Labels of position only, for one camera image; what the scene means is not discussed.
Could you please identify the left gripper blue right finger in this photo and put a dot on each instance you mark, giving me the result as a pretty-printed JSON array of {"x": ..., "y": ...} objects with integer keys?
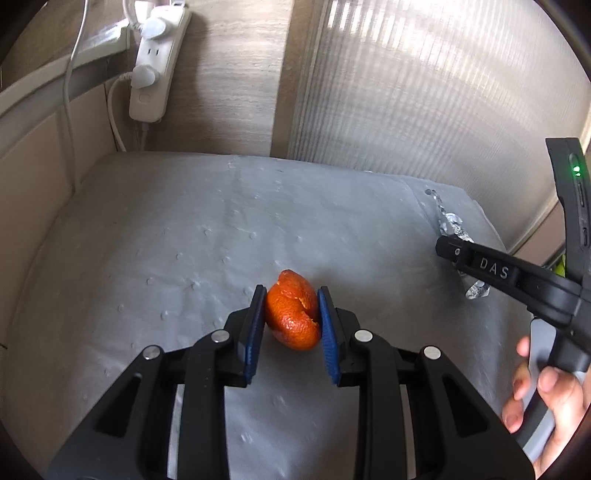
[{"x": 330, "y": 334}]

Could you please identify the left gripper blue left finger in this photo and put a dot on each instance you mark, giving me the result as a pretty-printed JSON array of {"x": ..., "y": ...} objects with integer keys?
[{"x": 251, "y": 335}]

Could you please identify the orange mandarin peel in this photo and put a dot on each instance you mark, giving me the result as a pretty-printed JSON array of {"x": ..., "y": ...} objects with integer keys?
[{"x": 292, "y": 312}]

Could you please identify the person's right hand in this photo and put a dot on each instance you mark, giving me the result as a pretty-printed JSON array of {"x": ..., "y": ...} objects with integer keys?
[{"x": 565, "y": 396}]

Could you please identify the lime green plastic tub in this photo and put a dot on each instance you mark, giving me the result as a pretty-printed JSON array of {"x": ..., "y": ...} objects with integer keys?
[{"x": 559, "y": 265}]

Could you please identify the translucent ribbed sliding door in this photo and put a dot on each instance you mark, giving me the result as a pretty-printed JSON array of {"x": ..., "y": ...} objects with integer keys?
[{"x": 458, "y": 92}]

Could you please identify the white power strip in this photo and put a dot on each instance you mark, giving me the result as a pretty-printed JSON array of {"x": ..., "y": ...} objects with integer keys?
[{"x": 161, "y": 35}]

